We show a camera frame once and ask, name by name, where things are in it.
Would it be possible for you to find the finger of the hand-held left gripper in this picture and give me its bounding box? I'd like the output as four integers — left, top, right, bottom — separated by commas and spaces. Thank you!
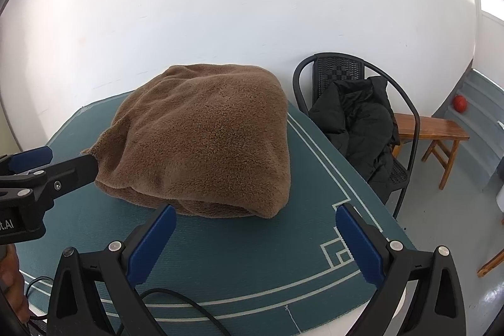
0, 146, 54, 177
0, 154, 99, 203

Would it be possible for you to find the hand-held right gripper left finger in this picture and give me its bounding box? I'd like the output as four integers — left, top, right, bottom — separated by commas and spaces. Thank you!
46, 203, 177, 336

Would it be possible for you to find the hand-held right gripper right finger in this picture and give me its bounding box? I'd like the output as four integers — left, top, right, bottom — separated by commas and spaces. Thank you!
335, 203, 467, 336

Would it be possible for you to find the brown fleece jacket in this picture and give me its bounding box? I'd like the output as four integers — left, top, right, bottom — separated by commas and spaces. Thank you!
81, 63, 293, 219

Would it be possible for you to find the person's left hand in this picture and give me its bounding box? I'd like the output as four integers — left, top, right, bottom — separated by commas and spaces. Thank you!
0, 243, 30, 323

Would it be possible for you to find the teal mat with pale stripes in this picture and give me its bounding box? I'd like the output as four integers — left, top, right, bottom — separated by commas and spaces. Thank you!
14, 90, 418, 331

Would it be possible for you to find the black padded jacket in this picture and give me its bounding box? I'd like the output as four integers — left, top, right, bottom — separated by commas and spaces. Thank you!
309, 76, 401, 205

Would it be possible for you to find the wooden stool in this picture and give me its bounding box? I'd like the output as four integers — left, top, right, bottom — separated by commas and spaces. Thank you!
477, 253, 504, 278

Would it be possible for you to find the wooden bench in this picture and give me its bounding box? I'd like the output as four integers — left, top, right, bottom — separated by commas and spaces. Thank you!
392, 112, 471, 190

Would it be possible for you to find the grey-blue staircase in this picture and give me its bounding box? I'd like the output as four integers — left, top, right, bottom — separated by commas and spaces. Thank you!
431, 68, 504, 191

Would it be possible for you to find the black mesh metal chair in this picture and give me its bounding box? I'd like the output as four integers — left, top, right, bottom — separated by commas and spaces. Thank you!
292, 53, 419, 219

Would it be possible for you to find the white door with glass pane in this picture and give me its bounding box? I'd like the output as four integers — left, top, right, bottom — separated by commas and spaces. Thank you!
472, 0, 504, 93

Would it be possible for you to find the black cable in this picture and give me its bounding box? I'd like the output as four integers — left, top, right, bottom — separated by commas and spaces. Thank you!
24, 275, 233, 336

